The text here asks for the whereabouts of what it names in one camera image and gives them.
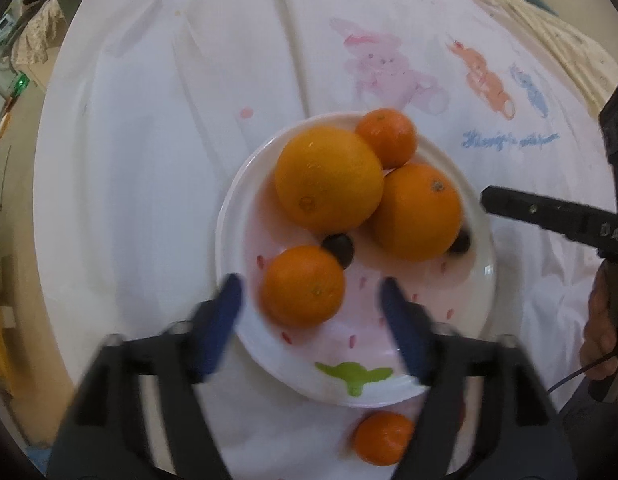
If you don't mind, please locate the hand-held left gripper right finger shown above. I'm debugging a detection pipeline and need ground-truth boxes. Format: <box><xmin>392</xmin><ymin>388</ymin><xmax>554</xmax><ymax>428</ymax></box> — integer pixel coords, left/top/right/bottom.
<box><xmin>379</xmin><ymin>278</ymin><xmax>555</xmax><ymax>480</ymax></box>

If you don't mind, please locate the white printed blanket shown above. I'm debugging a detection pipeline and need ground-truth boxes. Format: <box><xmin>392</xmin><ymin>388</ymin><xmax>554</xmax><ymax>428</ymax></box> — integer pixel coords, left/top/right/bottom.
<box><xmin>33</xmin><ymin>0</ymin><xmax>618</xmax><ymax>480</ymax></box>

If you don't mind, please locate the pink strawberry print plate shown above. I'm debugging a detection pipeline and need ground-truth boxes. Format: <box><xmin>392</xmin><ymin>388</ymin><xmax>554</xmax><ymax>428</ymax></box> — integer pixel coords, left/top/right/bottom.
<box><xmin>215</xmin><ymin>111</ymin><xmax>497</xmax><ymax>407</ymax></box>

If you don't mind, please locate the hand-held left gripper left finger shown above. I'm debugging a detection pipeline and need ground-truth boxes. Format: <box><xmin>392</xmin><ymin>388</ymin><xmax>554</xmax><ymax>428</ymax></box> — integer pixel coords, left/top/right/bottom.
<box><xmin>74</xmin><ymin>273</ymin><xmax>245</xmax><ymax>480</ymax></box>

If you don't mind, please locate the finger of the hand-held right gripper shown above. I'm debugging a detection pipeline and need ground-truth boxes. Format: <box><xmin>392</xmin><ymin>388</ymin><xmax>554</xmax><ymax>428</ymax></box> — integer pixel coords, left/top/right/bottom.
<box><xmin>599</xmin><ymin>81</ymin><xmax>618</xmax><ymax>171</ymax></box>
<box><xmin>480</xmin><ymin>186</ymin><xmax>597</xmax><ymax>256</ymax></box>

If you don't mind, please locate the floral cloth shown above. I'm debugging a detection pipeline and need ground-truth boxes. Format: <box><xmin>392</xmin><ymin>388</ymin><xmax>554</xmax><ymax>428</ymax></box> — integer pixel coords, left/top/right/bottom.
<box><xmin>11</xmin><ymin>0</ymin><xmax>72</xmax><ymax>68</ymax></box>

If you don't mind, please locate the medium orange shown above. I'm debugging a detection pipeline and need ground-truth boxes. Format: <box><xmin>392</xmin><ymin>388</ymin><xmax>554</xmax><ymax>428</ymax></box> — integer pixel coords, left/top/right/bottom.
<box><xmin>373</xmin><ymin>163</ymin><xmax>463</xmax><ymax>262</ymax></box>

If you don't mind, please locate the black cable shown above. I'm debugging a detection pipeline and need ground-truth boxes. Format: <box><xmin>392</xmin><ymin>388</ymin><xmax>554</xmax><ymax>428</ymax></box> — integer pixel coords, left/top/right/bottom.
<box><xmin>546</xmin><ymin>352</ymin><xmax>617</xmax><ymax>393</ymax></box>

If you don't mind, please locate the person's right hand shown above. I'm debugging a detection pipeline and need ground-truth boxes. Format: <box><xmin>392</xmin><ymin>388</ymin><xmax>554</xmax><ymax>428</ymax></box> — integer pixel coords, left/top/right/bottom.
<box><xmin>579</xmin><ymin>262</ymin><xmax>618</xmax><ymax>382</ymax></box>

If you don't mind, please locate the cream floral bed sheet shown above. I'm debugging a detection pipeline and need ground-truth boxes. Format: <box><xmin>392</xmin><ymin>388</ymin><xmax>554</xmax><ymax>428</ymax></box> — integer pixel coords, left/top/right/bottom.
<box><xmin>434</xmin><ymin>0</ymin><xmax>618</xmax><ymax>116</ymax></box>

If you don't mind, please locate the small mandarin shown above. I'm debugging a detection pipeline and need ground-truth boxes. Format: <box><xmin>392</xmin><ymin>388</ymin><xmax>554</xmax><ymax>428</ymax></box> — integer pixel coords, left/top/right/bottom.
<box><xmin>260</xmin><ymin>245</ymin><xmax>346</xmax><ymax>329</ymax></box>
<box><xmin>355</xmin><ymin>108</ymin><xmax>419</xmax><ymax>170</ymax></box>
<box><xmin>353</xmin><ymin>411</ymin><xmax>416</xmax><ymax>467</ymax></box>

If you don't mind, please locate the large orange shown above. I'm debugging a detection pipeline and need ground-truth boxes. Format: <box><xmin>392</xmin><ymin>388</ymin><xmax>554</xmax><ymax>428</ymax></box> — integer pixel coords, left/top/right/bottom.
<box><xmin>275</xmin><ymin>127</ymin><xmax>385</xmax><ymax>235</ymax></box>

